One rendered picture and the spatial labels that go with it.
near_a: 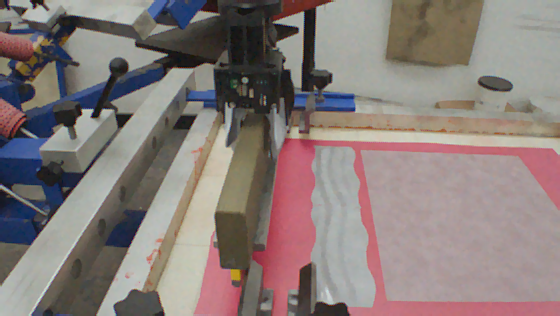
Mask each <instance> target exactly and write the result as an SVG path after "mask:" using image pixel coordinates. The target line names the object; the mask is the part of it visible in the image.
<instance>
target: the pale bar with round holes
mask: <svg viewBox="0 0 560 316"><path fill-rule="evenodd" d="M191 91H196V82H195V73H194V69H176V68H172V69H171V70H170V71H169V73H168V74H167V75H166V76H165V77H164V78H163V80H162V82H161V83H160V84H159V85H158V87H157V88H156V89H155V90H154V91H152V92H151V94H150V95H149V96H148V97H147V98H146V100H145V101H144V102H143V103H142V104H141V106H140V107H139V108H138V109H137V110H136V111H135V113H134V114H133V116H132V117H131V118H130V120H129V121H128V122H127V123H126V124H125V127H124V128H123V129H122V130H121V131H120V133H119V134H118V135H117V136H116V137H115V138H114V140H113V141H112V142H111V143H110V144H109V146H108V147H107V148H106V149H105V150H104V151H103V153H102V154H101V155H100V156H99V157H98V159H97V161H96V162H95V163H94V165H93V167H92V168H91V169H90V170H89V171H88V173H87V174H86V175H85V176H84V177H83V180H82V181H81V182H80V183H79V184H78V186H77V187H76V188H74V189H73V190H72V193H71V194H70V195H69V196H68V198H67V199H66V200H65V201H64V203H63V205H62V206H61V207H60V208H59V209H58V211H57V212H56V214H55V215H54V216H53V218H52V219H51V220H50V222H49V224H48V225H46V226H45V227H44V230H43V231H42V232H41V233H40V234H39V236H38V238H37V239H36V240H35V241H34V242H33V244H32V245H31V246H30V248H29V250H28V251H27V252H26V253H25V254H24V256H23V257H22V258H21V260H20V262H19V263H18V264H16V267H15V268H14V269H13V270H12V271H13V272H12V273H11V274H9V276H8V278H7V279H6V280H5V282H4V283H3V284H2V286H1V287H0V316H55V315H56V314H61V315H65V314H66V312H68V310H69V309H68V308H69V307H70V305H71V304H72V303H73V300H74V298H75V296H76V295H77V293H78V291H79V289H80V288H81V286H82V284H83V281H84V280H85V278H86V277H87V276H88V274H89V271H90V269H91V267H92V266H93V264H94V263H95V261H96V259H97V257H98V255H99V254H100V252H101V251H102V249H103V247H104V244H105V242H106V241H107V239H108V238H109V236H110V234H111V233H112V231H113V229H114V226H115V225H116V223H117V221H118V220H119V218H120V216H121V215H122V213H123V212H124V210H125V208H126V207H127V205H128V203H129V200H130V198H131V197H132V195H133V194H134V192H135V190H136V189H137V187H138V185H139V184H140V182H141V181H142V179H143V177H144V176H145V174H146V172H147V171H148V169H149V168H150V166H151V164H152V163H153V160H154V158H155V157H156V155H157V154H158V152H159V150H160V149H161V147H162V145H163V144H164V142H165V141H166V139H167V137H168V136H169V134H170V132H171V131H172V128H173V126H174V125H175V123H176V122H177V120H178V118H179V117H180V115H181V113H182V112H183V110H184V109H185V107H186V105H187V104H189V102H187V99H186V98H187V96H188V95H189V93H190V92H191Z"/></svg>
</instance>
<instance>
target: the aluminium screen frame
mask: <svg viewBox="0 0 560 316"><path fill-rule="evenodd" d="M355 110H356V112H332V110H315V111H314V112H313V114H311V115H310V125H309V127H334V128H366V129H390V130H398V131H430V132H461V133H490V134H491V135H518V136H547V137H560V114H531V113H530V112H500V111H485V110H467V109H433V108H432V107H398V106H363V105H360V104H355ZM300 113H306V110H296V109H292V112H291V126H299V123H300ZM221 124H223V116H222V114H221V112H220V111H219V113H216V107H208V108H204V107H202V109H201V111H200V113H199V115H198V117H197V119H196V120H194V122H193V124H192V126H191V128H190V130H189V132H188V135H187V136H186V138H185V140H184V142H183V144H182V146H181V148H180V150H179V151H178V153H177V155H176V157H175V159H174V162H173V164H172V166H171V167H170V169H169V171H168V173H167V175H166V177H165V179H164V181H163V182H162V184H161V186H160V188H159V190H158V192H157V194H156V197H155V198H154V200H153V202H152V204H151V206H150V208H149V210H148V212H147V213H146V215H145V217H144V219H143V223H142V225H141V227H140V228H139V230H138V232H137V234H136V236H135V238H134V240H133V242H132V243H131V245H130V247H129V251H128V253H127V255H126V257H125V258H124V259H123V261H122V263H121V265H120V267H119V271H118V272H117V274H116V276H115V278H114V280H113V282H112V285H111V286H110V288H109V290H108V292H107V294H106V296H105V297H106V298H105V300H103V302H102V304H101V306H100V310H99V312H98V313H97V314H96V316H116V313H115V310H114V308H113V304H115V303H116V302H118V301H120V300H123V299H125V298H126V297H127V295H128V293H129V292H130V291H131V290H132V289H134V288H136V289H139V290H141V291H142V292H143V293H146V292H149V291H156V288H157V286H158V283H159V281H160V278H161V276H162V274H161V273H162V272H163V269H164V267H165V264H166V262H167V260H168V257H169V255H170V252H171V250H172V247H173V245H174V242H175V240H176V237H177V235H178V232H179V230H180V228H181V224H182V222H183V221H182V219H183V217H184V214H185V212H186V209H187V207H188V204H189V202H190V200H191V197H192V195H193V192H194V190H195V186H196V184H197V181H198V179H200V176H201V174H202V171H203V169H204V167H205V164H206V162H207V158H208V156H209V153H210V151H211V148H212V146H213V143H214V141H215V139H216V135H217V133H218V130H219V128H220V125H221Z"/></svg>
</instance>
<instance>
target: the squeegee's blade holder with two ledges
mask: <svg viewBox="0 0 560 316"><path fill-rule="evenodd" d="M278 161H279V155H278V156H277V158H275V159H274V161H272V159H271V155H270V149H269V154H268V161H267V167H266V172H265V178H264V185H263V190H262V196H261V202H260V208H259V214H258V220H257V225H256V231H255V237H254V243H253V245H254V251H265V250H266V245H267V236H268V229H269V222H270V214H271V207H272V199H273V192H274V184H275V176H277V169H278ZM212 241H213V247H214V248H218V244H217V241H216V232H215V233H214V237H213V240H212Z"/></svg>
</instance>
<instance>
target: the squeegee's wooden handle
mask: <svg viewBox="0 0 560 316"><path fill-rule="evenodd" d="M269 126H270V124H269V120H268V119H267V118H266V116H265V113H255V110H254V108H252V109H250V108H247V110H246V114H245V117H244V120H243V124H242V127H241V130H240V133H239V136H238V140H237V143H236V147H235V150H234V153H233V156H232V159H231V163H229V167H228V170H227V173H226V176H225V179H224V182H223V186H222V190H221V193H220V196H219V199H218V202H217V205H216V209H215V212H214V223H215V232H216V241H217V244H218V249H219V259H220V267H221V269H236V270H250V269H251V263H252V257H253V252H254V245H253V243H254V237H255V231H256V225H257V220H258V214H259V208H260V202H261V196H262V190H263V185H264V178H265V172H266V167H267V161H268V154H269V146H270V141H271V137H270V136H269V133H268V130H269Z"/></svg>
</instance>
